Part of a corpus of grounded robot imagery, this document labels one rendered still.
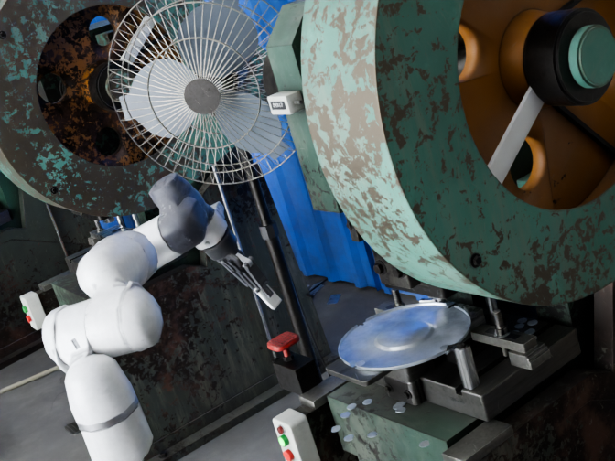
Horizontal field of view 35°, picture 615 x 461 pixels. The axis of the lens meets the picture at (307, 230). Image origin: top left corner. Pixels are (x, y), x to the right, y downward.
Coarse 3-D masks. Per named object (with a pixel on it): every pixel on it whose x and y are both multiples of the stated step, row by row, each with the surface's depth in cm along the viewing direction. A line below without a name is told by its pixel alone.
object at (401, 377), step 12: (336, 360) 206; (432, 360) 206; (336, 372) 200; (348, 372) 199; (360, 372) 197; (372, 372) 196; (384, 372) 196; (396, 372) 205; (408, 372) 202; (420, 372) 204; (360, 384) 195; (396, 384) 207; (408, 384) 204; (396, 396) 209; (408, 396) 204; (420, 396) 205
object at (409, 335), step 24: (384, 312) 221; (408, 312) 218; (432, 312) 214; (456, 312) 211; (360, 336) 213; (384, 336) 208; (408, 336) 205; (432, 336) 203; (456, 336) 200; (360, 360) 202; (384, 360) 199; (408, 360) 196
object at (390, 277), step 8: (376, 256) 205; (376, 264) 205; (384, 264) 204; (376, 272) 205; (384, 272) 205; (392, 272) 201; (400, 272) 199; (384, 280) 206; (392, 280) 204; (400, 280) 202; (408, 280) 200; (416, 280) 201; (408, 288) 201
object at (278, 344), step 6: (282, 336) 231; (288, 336) 230; (294, 336) 228; (270, 342) 229; (276, 342) 228; (282, 342) 227; (288, 342) 227; (294, 342) 228; (270, 348) 228; (276, 348) 226; (282, 348) 226; (288, 348) 230; (288, 354) 230
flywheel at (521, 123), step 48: (480, 0) 156; (528, 0) 163; (480, 48) 157; (528, 48) 156; (576, 48) 152; (480, 96) 158; (528, 96) 158; (576, 96) 155; (480, 144) 159; (576, 144) 173; (528, 192) 167; (576, 192) 175
